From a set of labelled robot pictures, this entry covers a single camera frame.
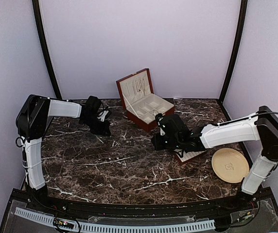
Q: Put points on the red wooden jewelry box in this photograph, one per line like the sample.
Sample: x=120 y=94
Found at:
x=140 y=101

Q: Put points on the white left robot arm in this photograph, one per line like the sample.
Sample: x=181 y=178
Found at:
x=32 y=123

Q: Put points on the white slotted cable duct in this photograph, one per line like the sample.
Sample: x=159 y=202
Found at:
x=117 y=225

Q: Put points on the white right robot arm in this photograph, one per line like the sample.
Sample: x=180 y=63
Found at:
x=259 y=126

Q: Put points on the left black frame post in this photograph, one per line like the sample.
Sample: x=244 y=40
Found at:
x=45 y=49

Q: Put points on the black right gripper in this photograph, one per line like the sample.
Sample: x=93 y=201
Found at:
x=158 y=145

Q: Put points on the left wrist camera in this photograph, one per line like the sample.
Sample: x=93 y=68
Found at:
x=104 y=115

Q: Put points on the red jewelry tray insert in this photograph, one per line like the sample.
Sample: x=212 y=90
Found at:
x=184 y=157

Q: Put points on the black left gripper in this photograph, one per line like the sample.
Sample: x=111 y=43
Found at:
x=103 y=131

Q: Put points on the beige round plate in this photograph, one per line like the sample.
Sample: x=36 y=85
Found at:
x=230 y=165

